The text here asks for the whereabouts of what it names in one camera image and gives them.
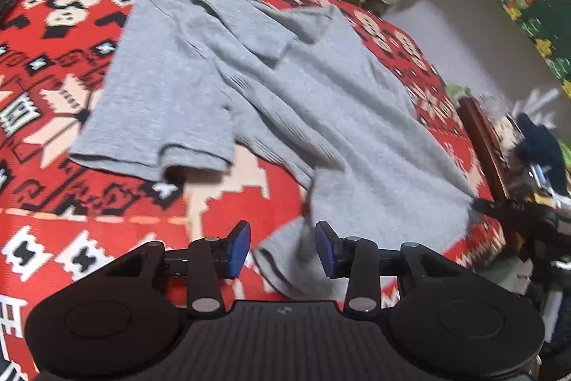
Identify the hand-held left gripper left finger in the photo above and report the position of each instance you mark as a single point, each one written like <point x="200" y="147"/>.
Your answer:
<point x="239" y="250"/>

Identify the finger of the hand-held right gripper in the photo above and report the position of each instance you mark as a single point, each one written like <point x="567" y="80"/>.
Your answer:
<point x="497" y="210"/>

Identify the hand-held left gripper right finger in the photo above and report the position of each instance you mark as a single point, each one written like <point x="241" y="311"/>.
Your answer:
<point x="325" y="250"/>

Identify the grey t-shirt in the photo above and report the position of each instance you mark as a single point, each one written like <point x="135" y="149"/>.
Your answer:
<point x="290" y="104"/>

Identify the wooden bedside table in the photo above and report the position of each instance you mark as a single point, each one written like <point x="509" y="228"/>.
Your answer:
<point x="486" y="149"/>

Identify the dark blue knit hat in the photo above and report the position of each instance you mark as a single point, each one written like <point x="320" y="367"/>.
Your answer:
<point x="542" y="153"/>

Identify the green plush toy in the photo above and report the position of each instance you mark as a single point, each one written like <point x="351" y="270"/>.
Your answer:
<point x="456" y="93"/>

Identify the red patterned blanket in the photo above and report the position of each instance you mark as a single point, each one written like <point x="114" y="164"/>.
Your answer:
<point x="67" y="229"/>

